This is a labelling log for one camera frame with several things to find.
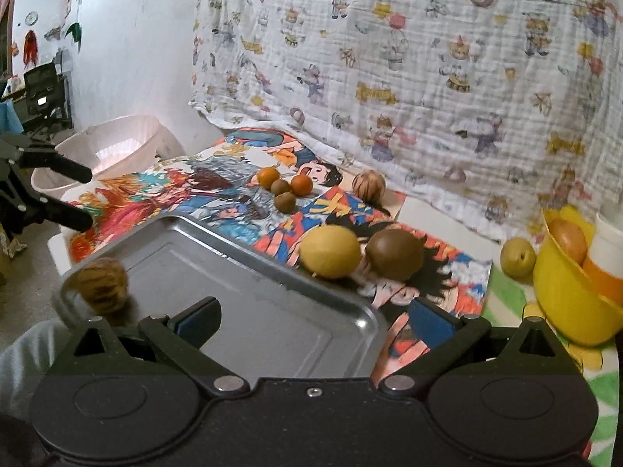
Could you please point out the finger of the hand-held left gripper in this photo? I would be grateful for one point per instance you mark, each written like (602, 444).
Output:
(63, 166)
(63, 215)

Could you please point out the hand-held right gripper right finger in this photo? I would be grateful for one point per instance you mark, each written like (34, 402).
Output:
(427, 322)

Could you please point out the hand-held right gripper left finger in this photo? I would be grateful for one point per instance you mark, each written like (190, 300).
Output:
(194, 320)

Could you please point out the metal baking tray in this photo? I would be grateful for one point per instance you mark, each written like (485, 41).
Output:
(243, 292)

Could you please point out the large brown round fruit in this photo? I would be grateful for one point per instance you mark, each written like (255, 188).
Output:
(395, 254)

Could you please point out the striped brown round fruit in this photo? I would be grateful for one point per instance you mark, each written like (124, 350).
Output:
(368, 186)
(102, 286)

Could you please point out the yellow lemon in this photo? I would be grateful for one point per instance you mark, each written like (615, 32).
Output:
(331, 252)

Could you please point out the small brown kiwi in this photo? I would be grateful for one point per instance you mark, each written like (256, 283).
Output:
(285, 202)
(281, 187)

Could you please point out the orange tangerine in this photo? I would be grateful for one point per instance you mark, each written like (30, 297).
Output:
(301, 185)
(268, 178)

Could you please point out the white plastic basin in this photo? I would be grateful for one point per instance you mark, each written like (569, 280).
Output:
(117, 148)

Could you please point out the blue cloth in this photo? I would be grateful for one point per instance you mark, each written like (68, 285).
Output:
(8, 116)

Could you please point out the black chair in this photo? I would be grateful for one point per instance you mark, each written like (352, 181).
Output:
(44, 95)

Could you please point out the yellow pear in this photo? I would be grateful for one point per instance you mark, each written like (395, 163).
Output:
(518, 258)

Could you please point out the anime poster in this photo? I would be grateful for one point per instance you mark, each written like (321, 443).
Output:
(224, 199)

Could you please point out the yellow plastic bowl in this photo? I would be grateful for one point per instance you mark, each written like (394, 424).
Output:
(564, 301)

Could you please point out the person's grey trouser leg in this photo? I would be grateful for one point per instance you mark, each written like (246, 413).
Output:
(24, 365)

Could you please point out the reddish yellow apple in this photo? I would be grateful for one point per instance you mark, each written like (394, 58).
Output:
(569, 241)

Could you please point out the orange cup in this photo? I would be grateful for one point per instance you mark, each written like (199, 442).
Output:
(603, 277)

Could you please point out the white cup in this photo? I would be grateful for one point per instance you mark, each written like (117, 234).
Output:
(609, 233)

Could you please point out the printed blanket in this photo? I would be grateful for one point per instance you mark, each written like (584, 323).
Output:
(413, 82)

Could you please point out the red wall decoration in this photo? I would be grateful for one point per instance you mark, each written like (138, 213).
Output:
(30, 47)

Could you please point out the green wall decoration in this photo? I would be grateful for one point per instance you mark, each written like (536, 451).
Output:
(75, 34)

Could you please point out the round wall clock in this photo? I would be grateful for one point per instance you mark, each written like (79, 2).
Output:
(31, 18)

